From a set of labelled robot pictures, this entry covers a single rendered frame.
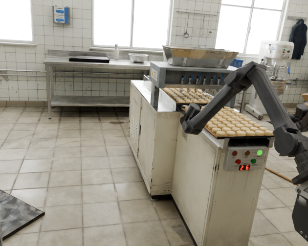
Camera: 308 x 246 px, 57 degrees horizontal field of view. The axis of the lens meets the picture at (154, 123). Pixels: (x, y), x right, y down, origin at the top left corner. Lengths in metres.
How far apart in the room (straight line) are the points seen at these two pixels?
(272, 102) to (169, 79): 1.24
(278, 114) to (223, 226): 1.05
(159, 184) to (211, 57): 1.12
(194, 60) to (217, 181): 0.97
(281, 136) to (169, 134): 1.36
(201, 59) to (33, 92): 3.60
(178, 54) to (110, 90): 3.19
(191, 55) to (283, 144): 1.35
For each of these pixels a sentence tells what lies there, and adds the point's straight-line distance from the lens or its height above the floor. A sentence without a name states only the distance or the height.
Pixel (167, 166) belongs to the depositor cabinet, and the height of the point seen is 0.36.
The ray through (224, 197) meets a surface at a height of 0.50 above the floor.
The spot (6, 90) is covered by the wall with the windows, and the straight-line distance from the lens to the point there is 5.36.
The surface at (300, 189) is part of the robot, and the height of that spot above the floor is 1.00.
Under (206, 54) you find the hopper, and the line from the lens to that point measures 2.26.
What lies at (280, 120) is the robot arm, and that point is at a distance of 1.09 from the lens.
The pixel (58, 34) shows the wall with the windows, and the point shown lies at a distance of 5.11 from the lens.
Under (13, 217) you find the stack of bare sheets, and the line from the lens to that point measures 2.48.
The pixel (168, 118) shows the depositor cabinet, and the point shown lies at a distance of 2.23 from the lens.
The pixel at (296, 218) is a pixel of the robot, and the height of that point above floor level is 0.80.
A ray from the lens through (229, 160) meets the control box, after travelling 1.67.
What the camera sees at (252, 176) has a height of 0.64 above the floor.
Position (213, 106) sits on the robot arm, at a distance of 1.35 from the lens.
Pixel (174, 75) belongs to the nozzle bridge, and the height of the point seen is 1.11.
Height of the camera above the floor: 1.45
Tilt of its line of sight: 19 degrees down
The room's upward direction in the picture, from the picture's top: 4 degrees clockwise
